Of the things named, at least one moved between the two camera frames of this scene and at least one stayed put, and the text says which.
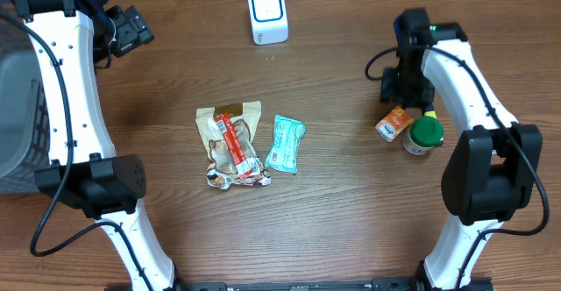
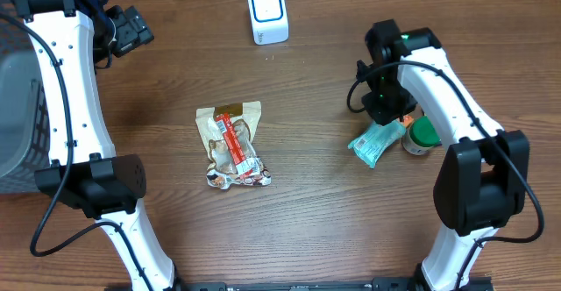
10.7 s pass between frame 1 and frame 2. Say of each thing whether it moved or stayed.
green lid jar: stayed
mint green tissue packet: moved
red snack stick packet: stayed
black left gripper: stayed
